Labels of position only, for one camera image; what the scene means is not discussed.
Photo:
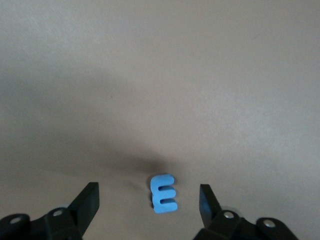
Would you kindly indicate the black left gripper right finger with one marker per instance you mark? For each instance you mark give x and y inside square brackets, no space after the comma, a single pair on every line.
[220,225]

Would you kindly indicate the brown table cover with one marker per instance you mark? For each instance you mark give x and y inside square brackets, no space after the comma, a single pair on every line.
[150,75]

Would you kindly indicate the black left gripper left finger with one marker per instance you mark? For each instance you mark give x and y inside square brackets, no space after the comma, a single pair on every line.
[70,222]

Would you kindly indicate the blue lowercase foam letter m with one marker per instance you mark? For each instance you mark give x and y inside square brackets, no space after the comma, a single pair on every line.
[156,197]

